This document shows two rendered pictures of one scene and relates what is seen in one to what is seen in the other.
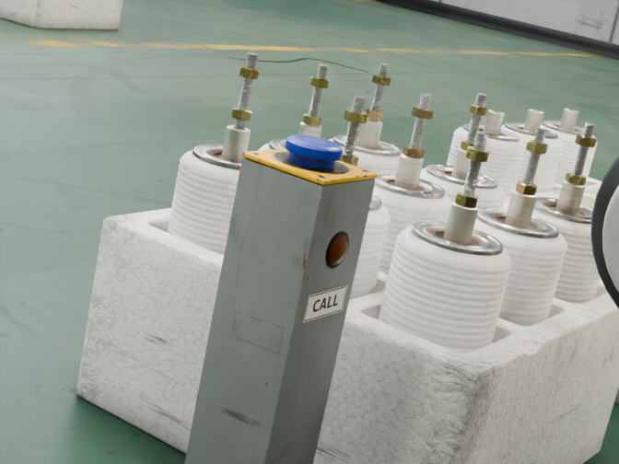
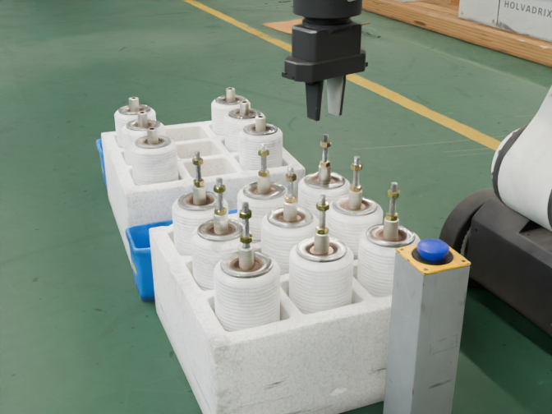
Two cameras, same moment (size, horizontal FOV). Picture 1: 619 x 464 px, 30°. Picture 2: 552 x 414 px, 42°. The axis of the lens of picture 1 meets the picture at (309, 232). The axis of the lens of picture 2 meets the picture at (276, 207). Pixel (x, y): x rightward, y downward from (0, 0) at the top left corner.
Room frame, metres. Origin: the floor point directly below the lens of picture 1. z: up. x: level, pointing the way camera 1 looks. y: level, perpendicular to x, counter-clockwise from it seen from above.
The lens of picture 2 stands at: (0.47, 0.78, 0.76)
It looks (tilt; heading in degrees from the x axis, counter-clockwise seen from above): 25 degrees down; 306
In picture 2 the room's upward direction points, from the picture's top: straight up
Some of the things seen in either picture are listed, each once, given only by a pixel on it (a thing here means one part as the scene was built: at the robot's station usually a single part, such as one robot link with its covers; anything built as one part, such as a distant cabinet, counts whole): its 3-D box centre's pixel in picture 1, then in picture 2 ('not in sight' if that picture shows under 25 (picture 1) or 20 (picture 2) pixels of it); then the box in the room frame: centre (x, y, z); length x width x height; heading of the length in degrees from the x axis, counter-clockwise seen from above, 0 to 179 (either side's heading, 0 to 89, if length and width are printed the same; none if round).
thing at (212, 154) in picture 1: (233, 158); (246, 264); (1.04, 0.08, 0.25); 0.08 x 0.08 x 0.01
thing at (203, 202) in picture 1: (216, 252); (247, 318); (1.04, 0.08, 0.16); 0.10 x 0.10 x 0.18
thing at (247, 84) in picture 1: (245, 95); (246, 227); (1.04, 0.08, 0.31); 0.01 x 0.01 x 0.08
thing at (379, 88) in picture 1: (377, 98); (198, 172); (1.24, -0.04, 0.30); 0.01 x 0.01 x 0.08
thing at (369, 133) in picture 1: (369, 134); (199, 194); (1.24, -0.04, 0.26); 0.02 x 0.02 x 0.03
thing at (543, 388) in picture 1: (369, 342); (289, 301); (1.07, -0.08, 0.09); 0.39 x 0.39 x 0.18; 58
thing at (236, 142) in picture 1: (235, 145); (246, 256); (1.04, 0.08, 0.26); 0.02 x 0.02 x 0.03
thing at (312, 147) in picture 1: (312, 155); (432, 251); (0.79, 0.01, 0.32); 0.04 x 0.04 x 0.02
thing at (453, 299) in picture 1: (431, 342); (386, 286); (0.91, -0.12, 0.16); 0.10 x 0.10 x 0.18
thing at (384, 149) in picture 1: (367, 146); (200, 201); (1.24, -0.04, 0.25); 0.08 x 0.08 x 0.01
